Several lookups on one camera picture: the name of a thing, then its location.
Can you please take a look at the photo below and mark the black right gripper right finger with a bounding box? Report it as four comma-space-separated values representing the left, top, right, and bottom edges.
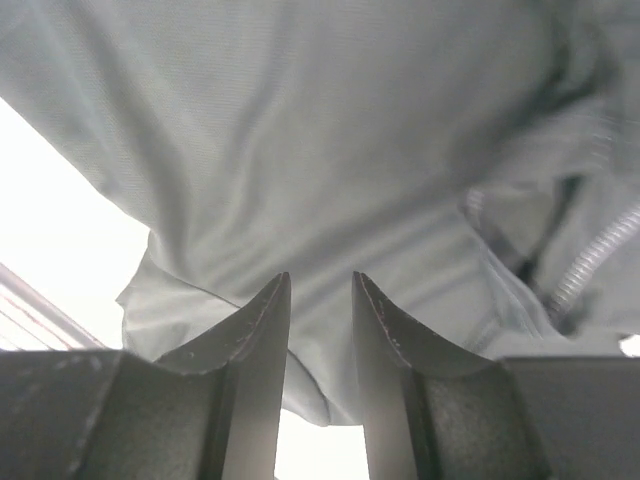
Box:
352, 273, 639, 479

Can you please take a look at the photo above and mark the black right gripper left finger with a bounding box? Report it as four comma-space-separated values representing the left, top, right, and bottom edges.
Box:
1, 273, 291, 479

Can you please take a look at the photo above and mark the dark grey t shirt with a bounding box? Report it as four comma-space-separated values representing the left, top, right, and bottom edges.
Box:
1, 1, 639, 426

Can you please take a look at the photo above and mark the aluminium mounting rail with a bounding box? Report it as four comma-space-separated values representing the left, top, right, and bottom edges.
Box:
1, 264, 108, 351

